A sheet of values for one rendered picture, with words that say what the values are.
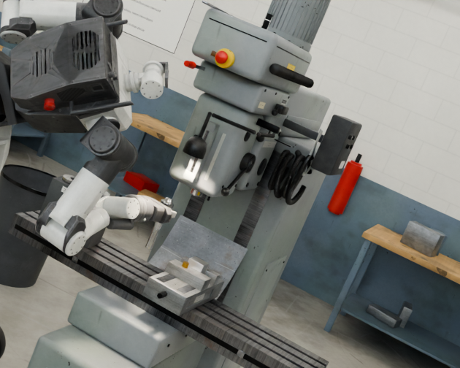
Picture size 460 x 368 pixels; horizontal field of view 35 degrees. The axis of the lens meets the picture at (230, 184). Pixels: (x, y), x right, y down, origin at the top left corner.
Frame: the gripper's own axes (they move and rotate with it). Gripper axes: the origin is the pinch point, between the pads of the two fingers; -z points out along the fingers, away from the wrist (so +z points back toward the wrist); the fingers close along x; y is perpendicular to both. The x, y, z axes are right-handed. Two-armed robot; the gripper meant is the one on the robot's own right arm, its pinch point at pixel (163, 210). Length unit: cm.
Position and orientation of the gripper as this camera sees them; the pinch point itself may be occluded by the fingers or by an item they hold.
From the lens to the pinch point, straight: 244.6
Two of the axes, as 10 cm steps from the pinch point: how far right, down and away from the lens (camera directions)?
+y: -3.9, 9.1, 1.7
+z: -5.4, -0.8, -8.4
